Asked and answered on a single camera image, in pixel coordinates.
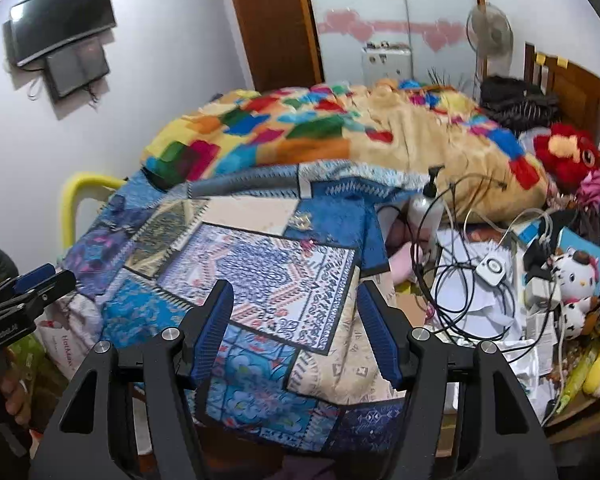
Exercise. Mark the blue book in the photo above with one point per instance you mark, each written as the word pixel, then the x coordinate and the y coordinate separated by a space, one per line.
pixel 570 240

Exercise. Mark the person's left hand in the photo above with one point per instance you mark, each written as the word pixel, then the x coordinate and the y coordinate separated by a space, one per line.
pixel 16 395

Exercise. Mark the yellow metal frame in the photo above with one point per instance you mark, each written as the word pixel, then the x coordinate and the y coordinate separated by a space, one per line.
pixel 87 179

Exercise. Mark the brown cardboard box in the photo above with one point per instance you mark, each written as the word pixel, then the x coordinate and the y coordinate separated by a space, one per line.
pixel 412 307

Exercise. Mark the wall-mounted black television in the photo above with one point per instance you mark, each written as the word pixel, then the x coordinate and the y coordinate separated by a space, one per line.
pixel 62 20

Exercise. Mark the wooden headboard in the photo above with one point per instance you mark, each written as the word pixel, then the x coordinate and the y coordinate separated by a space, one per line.
pixel 575 90

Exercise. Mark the black clothes pile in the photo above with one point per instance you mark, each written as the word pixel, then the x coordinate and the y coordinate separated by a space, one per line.
pixel 515 100

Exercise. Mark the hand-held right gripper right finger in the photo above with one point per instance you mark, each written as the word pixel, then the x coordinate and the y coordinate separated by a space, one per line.
pixel 380 335

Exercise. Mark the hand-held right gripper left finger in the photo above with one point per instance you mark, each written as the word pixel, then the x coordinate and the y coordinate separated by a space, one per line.
pixel 212 330

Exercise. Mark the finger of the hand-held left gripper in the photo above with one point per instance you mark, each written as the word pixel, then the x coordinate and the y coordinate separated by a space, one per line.
pixel 50 287
pixel 35 277

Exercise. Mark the pink cloth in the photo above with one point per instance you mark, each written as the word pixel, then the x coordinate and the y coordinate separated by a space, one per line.
pixel 402 265

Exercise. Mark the white box appliance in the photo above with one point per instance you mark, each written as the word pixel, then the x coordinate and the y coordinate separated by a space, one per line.
pixel 385 65

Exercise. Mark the white papers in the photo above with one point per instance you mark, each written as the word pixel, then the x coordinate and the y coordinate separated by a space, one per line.
pixel 480 310

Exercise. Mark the white plastic bag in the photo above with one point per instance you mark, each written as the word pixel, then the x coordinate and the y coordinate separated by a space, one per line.
pixel 65 340

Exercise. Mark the white square device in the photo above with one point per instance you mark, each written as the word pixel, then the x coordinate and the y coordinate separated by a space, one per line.
pixel 491 270

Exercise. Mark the red plush toy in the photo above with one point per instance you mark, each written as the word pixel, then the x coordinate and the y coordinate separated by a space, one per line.
pixel 565 160

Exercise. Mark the white cat plush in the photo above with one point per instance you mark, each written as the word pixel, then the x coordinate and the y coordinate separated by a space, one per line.
pixel 575 275

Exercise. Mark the colourful fleece blanket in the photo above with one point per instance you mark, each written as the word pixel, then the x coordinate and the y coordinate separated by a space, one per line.
pixel 405 145

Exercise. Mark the blue patchwork blanket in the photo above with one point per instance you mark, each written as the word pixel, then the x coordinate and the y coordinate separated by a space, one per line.
pixel 260 270

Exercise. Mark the green bag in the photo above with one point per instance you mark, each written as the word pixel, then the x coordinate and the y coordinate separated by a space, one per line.
pixel 30 360

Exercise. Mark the standing fan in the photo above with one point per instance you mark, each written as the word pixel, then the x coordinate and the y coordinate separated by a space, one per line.
pixel 489 27

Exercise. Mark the white charger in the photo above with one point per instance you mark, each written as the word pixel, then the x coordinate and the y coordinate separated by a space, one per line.
pixel 540 292

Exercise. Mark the white pump bottle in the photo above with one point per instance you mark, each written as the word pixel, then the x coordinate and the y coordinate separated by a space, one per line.
pixel 422 210

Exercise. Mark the clear plastic wrapper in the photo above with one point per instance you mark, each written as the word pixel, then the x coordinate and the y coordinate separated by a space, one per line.
pixel 301 220

